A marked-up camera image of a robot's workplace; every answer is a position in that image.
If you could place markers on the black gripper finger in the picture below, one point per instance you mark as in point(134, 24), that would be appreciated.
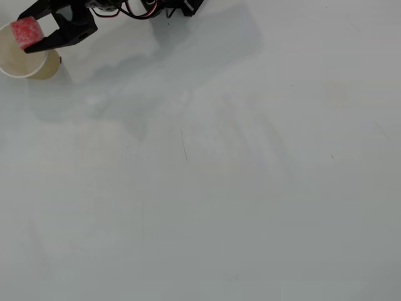
point(44, 45)
point(37, 9)

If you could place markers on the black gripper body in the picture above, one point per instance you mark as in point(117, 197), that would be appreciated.
point(76, 29)

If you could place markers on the red white speckled foam cube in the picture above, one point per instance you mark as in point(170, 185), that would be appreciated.
point(26, 33)

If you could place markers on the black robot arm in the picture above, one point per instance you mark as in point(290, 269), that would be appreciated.
point(191, 7)

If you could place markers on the beige paper cup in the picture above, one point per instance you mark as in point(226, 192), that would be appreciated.
point(18, 59)

